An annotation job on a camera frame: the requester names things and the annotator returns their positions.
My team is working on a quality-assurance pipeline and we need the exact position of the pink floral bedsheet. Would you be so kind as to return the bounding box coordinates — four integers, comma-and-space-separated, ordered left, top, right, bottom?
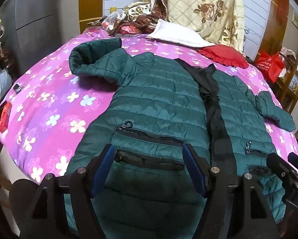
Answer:
0, 28, 298, 187

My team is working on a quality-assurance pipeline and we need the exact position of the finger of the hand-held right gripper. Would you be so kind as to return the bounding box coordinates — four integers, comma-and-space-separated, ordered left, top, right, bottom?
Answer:
287, 152, 298, 176
266, 152, 297, 183

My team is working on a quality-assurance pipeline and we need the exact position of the dark green puffer jacket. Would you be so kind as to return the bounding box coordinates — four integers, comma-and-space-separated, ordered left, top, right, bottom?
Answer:
64, 38, 297, 239

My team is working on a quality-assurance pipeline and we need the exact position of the wooden headboard with white panels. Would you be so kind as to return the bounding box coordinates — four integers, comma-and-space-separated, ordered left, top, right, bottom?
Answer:
79, 0, 292, 60

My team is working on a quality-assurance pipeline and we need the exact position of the red shiny cloth bundle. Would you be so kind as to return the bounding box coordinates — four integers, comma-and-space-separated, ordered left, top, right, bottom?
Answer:
117, 23, 142, 35

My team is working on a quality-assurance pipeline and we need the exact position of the white plastic bag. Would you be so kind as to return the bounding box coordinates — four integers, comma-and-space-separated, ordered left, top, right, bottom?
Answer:
0, 65, 13, 100

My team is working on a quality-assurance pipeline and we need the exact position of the grey wardrobe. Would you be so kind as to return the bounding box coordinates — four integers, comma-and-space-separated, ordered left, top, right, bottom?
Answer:
0, 0, 81, 75

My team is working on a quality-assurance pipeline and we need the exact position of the red shopping bag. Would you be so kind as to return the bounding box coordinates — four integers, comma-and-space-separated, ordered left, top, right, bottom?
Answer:
254, 50, 285, 84

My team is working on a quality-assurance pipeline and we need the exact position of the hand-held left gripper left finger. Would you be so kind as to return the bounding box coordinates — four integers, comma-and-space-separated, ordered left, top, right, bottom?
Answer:
20, 144, 116, 239

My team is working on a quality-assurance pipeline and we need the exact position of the red ruffled cushion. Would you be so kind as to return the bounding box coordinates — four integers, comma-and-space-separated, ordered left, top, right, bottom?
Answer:
197, 44, 249, 69

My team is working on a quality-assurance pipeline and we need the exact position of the clear plastic bag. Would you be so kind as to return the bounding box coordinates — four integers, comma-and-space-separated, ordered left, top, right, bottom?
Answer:
101, 11, 122, 31

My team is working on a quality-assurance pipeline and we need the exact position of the brown floral blanket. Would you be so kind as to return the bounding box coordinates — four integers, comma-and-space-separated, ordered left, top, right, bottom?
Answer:
107, 0, 169, 36

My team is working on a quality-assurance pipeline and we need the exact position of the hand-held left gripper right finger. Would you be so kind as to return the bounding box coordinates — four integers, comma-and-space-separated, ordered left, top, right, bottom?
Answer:
183, 144, 280, 239

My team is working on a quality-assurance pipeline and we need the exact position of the cream rose-print quilt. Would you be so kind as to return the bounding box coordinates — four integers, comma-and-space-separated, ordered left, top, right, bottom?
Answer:
143, 0, 246, 55

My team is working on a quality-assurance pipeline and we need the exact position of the white pillow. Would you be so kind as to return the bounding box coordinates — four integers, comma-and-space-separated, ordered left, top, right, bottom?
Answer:
146, 19, 216, 48

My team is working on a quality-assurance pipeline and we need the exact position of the red packet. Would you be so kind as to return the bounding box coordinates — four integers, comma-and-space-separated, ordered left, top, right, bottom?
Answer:
0, 102, 13, 133

